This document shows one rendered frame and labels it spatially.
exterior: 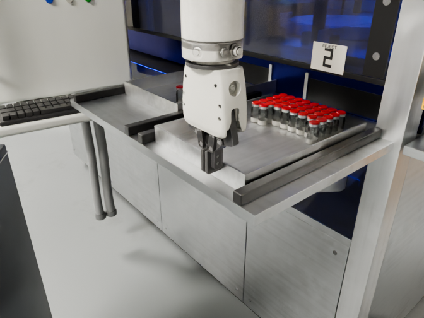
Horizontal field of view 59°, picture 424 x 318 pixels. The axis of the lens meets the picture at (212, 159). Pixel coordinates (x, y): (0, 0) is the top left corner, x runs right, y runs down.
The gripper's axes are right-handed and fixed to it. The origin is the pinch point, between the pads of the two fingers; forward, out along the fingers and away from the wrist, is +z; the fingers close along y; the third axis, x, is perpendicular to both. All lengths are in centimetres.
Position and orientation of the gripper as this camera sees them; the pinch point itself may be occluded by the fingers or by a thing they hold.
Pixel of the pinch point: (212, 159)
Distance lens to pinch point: 59.1
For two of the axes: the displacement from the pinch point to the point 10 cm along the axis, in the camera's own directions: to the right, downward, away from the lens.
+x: -7.7, 2.8, -5.7
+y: -6.4, -3.5, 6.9
